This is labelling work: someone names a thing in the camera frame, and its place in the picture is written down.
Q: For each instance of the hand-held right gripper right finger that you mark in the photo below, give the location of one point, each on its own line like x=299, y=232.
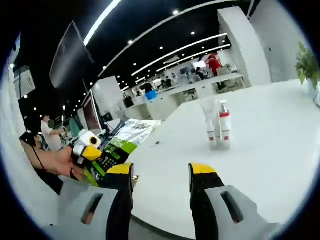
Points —
x=205, y=200

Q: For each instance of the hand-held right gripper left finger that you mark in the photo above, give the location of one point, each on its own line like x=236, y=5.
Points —
x=120, y=200

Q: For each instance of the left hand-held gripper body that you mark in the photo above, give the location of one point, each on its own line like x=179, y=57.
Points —
x=86, y=137

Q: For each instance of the green and silver foil packet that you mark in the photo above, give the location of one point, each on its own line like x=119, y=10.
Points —
x=120, y=147

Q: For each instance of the small clear plastic packet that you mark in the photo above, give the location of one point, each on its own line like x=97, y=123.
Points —
x=156, y=144

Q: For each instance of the white skincare pump bottle red collar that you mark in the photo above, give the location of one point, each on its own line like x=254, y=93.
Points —
x=224, y=120

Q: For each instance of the white skincare tube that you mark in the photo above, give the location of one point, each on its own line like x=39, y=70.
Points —
x=207, y=110

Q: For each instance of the person's left hand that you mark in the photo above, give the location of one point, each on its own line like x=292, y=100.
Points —
x=70, y=165

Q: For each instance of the monitor on work stand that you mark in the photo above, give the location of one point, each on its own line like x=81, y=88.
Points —
x=91, y=112

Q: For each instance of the blue bin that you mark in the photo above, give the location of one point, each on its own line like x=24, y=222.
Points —
x=151, y=95

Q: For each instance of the person's white shirt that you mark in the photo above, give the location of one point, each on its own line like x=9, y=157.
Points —
x=20, y=187

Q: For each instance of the white ceiling air conditioner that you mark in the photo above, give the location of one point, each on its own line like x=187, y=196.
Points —
x=25, y=83

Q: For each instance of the dark studio light panel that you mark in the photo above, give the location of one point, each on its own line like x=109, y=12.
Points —
x=70, y=55

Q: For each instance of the white office counters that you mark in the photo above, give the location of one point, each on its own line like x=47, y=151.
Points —
x=175, y=100

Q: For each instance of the long ceiling strip light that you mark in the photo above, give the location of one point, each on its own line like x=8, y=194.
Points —
x=102, y=22

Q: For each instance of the green potted plant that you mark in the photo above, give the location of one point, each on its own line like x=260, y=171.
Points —
x=308, y=67

